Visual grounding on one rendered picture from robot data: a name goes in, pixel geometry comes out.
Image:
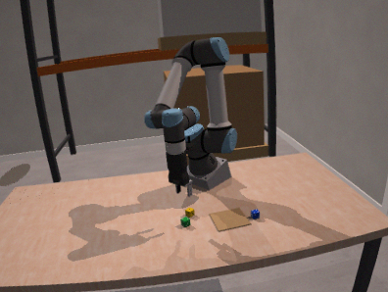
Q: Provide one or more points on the tan flat mat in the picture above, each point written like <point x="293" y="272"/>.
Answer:
<point x="229" y="219"/>

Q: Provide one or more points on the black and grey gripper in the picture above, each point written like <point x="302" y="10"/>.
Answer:
<point x="177" y="164"/>

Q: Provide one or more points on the blue die with white pips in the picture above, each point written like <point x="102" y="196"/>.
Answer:
<point x="255" y="214"/>

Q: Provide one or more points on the green die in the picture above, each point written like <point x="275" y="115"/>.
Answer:
<point x="185" y="221"/>

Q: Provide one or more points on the yellow die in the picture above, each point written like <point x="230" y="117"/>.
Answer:
<point x="189" y="212"/>

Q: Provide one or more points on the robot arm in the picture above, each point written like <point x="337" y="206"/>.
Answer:
<point x="219" y="137"/>

